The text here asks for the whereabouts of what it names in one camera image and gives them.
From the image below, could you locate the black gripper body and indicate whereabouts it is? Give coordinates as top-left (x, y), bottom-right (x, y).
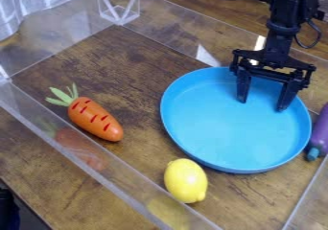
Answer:
top-left (230, 20), bottom-right (314, 84)

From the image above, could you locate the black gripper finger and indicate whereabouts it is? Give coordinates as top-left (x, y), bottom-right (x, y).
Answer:
top-left (237, 67), bottom-right (251, 104)
top-left (277, 79), bottom-right (309, 111)

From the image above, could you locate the blue round tray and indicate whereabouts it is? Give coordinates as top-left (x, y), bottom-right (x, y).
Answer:
top-left (160, 67), bottom-right (312, 173)

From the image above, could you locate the purple toy eggplant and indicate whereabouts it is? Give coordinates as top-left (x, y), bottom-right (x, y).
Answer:
top-left (306, 103), bottom-right (328, 161)

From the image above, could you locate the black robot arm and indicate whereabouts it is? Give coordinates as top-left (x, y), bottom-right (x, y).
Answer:
top-left (229, 0), bottom-right (321, 111)

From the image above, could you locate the yellow toy lemon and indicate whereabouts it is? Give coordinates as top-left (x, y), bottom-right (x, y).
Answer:
top-left (163, 158), bottom-right (207, 203)

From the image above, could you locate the orange toy carrot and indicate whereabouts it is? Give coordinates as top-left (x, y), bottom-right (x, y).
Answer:
top-left (44, 84), bottom-right (124, 142)

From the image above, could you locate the clear acrylic enclosure wall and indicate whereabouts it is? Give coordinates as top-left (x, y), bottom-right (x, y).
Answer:
top-left (0, 0), bottom-right (328, 230)

